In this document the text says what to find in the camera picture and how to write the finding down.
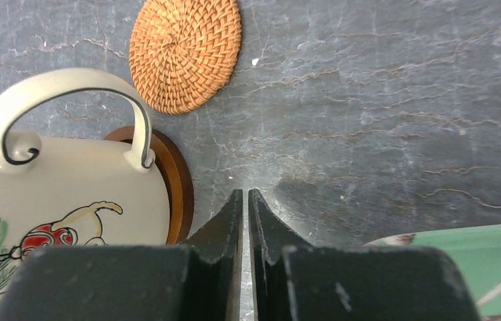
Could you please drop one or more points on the light cork coaster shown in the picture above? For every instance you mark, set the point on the light cork coaster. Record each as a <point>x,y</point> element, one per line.
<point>181,53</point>

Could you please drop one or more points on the mint green floral tray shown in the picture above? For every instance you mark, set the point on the mint green floral tray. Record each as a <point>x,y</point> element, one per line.
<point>477,253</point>

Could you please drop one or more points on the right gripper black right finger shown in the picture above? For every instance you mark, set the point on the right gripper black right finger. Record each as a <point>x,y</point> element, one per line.
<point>295,280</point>

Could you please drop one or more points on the large cream mug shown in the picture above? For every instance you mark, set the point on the large cream mug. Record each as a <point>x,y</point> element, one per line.
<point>73,191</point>

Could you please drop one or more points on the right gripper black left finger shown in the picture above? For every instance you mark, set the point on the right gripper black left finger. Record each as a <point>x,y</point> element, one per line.
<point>198,279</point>

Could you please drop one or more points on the brown wooden saucer coaster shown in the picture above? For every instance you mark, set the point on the brown wooden saucer coaster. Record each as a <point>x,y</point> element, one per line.
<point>175,186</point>

